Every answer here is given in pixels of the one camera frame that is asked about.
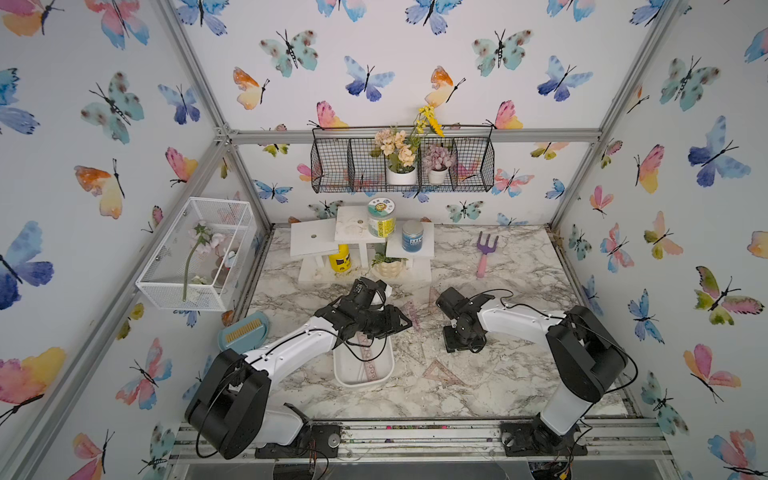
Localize pink small triangle ruler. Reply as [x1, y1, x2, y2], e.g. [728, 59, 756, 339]
[422, 359, 466, 386]

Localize green lid jar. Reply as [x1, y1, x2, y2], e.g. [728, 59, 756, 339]
[367, 197, 396, 238]

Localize purple garden fork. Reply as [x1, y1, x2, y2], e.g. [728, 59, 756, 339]
[476, 232, 499, 279]

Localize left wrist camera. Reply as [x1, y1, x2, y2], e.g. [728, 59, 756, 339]
[371, 280, 393, 307]

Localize purple triangle ruler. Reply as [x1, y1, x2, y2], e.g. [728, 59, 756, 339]
[402, 300, 421, 332]

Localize clear triangle ruler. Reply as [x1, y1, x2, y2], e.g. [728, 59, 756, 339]
[414, 335, 447, 366]

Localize white stepped display stand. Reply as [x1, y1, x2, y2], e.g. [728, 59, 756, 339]
[290, 206, 435, 285]

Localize small plant in cream pot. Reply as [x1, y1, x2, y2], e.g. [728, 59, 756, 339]
[372, 243, 405, 279]

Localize pink straight ruler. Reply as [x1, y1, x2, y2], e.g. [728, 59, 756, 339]
[357, 334, 378, 382]

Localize pink tall triangle ruler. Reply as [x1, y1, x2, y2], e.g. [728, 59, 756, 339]
[428, 286, 441, 315]

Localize blue can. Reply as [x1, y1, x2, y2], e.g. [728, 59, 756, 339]
[402, 220, 424, 253]

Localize purple flowers white pot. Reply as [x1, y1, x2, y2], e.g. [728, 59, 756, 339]
[424, 144, 455, 186]

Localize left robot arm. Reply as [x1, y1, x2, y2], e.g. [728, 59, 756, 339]
[185, 277, 412, 460]

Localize beige flowers white pot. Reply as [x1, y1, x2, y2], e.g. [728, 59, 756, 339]
[371, 128, 418, 186]

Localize white storage box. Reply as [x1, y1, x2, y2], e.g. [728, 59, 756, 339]
[333, 334, 395, 388]

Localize blue brush dustpan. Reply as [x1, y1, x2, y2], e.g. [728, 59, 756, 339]
[218, 311, 270, 354]

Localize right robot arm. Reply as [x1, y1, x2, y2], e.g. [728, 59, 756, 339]
[436, 288, 634, 440]

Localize yellow bottle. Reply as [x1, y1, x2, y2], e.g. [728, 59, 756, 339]
[329, 244, 351, 273]

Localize black wire wall basket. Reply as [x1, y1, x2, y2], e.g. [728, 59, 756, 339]
[310, 124, 495, 195]

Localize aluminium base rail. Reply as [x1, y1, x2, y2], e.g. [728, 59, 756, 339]
[167, 418, 676, 464]

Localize pink artificial flower stem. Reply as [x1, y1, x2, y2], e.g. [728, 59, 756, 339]
[182, 220, 226, 302]

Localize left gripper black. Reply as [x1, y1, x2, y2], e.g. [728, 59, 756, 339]
[354, 306, 413, 338]

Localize yellow artificial flowers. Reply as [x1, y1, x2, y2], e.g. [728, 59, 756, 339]
[414, 104, 444, 137]

